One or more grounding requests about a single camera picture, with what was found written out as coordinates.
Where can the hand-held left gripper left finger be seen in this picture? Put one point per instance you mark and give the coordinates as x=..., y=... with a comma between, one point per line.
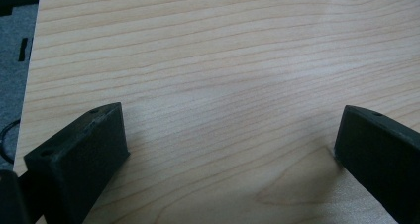
x=76, y=161

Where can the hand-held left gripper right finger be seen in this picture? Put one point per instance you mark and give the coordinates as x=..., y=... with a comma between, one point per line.
x=383, y=158

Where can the black floor tape mark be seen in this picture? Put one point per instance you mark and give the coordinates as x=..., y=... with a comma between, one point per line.
x=23, y=49

